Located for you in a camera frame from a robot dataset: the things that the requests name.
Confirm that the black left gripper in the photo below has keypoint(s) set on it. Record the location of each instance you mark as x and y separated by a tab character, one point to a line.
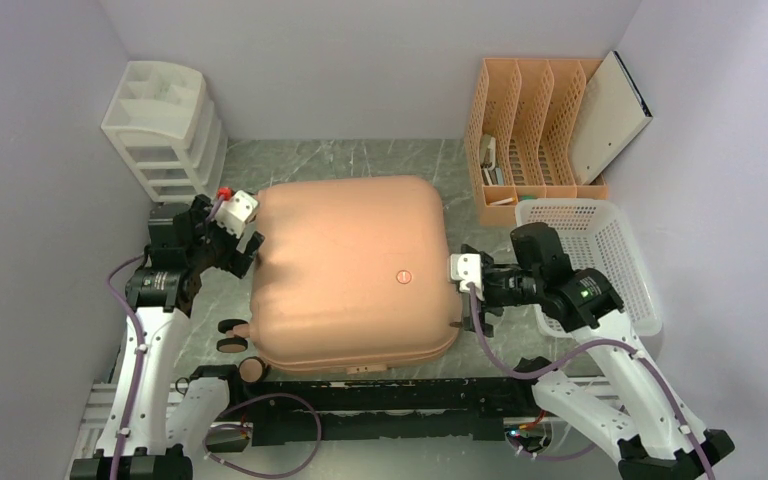
234	260

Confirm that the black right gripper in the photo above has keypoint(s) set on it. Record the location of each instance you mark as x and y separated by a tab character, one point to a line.
487	302

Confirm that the white plastic mesh basket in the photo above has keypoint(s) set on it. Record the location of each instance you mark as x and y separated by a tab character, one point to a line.
596	234

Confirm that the white plastic drawer organizer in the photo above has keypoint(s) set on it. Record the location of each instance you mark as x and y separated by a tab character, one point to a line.
167	130

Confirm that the pink hard-shell suitcase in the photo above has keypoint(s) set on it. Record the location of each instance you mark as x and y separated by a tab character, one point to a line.
353	274

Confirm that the orange plastic file rack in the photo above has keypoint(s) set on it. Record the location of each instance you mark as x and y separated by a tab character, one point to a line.
519	134

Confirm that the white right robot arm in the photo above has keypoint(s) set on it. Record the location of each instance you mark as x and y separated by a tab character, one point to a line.
608	387

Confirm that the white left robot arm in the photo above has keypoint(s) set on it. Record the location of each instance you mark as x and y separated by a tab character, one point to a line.
142	437

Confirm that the black suitcase wheel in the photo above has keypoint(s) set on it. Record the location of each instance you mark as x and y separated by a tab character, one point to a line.
236	339

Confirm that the white flat board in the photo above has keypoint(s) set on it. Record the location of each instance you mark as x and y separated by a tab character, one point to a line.
612	113

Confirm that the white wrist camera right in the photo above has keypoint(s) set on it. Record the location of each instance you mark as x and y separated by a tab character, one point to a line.
465	270

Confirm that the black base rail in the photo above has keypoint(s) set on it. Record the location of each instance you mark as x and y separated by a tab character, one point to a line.
280	412

